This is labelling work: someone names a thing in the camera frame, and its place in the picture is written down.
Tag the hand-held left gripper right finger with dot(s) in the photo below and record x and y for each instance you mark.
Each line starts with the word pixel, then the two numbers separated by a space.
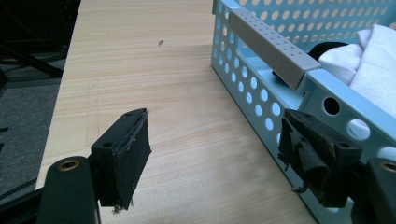
pixel 314 155

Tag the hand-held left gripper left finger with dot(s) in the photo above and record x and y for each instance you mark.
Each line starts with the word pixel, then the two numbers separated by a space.
pixel 121 161

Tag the light blue perforated basket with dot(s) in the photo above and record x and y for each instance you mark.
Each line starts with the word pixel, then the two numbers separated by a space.
pixel 289 90

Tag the white cloth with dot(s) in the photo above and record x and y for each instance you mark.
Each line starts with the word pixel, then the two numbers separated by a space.
pixel 367 65

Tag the black metal stand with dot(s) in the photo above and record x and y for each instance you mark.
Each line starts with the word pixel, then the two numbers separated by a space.
pixel 28 59

